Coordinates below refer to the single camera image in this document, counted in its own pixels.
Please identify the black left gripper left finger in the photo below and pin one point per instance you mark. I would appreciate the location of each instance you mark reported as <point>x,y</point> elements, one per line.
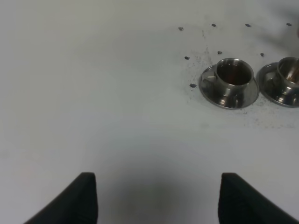
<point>77,204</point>

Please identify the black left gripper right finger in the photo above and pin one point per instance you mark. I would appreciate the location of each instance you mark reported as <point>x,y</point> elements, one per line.
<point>240,203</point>

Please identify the left stainless steel saucer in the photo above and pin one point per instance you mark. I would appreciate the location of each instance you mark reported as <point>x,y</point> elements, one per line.
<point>226,99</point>

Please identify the stainless steel saucer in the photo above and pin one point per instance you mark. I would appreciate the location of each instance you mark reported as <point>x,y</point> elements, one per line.
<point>226,99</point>
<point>276,90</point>

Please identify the right stainless steel saucer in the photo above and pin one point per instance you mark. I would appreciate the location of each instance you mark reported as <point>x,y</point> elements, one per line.
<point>276,90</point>

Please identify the left stainless steel teacup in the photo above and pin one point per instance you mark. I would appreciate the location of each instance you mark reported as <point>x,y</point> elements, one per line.
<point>229,76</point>

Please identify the stainless steel teacup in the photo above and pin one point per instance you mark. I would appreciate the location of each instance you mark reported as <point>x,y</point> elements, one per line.
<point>288,73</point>
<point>229,76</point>

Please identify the right stainless steel teacup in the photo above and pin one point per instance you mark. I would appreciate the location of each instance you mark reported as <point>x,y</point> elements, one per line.
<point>288,73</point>

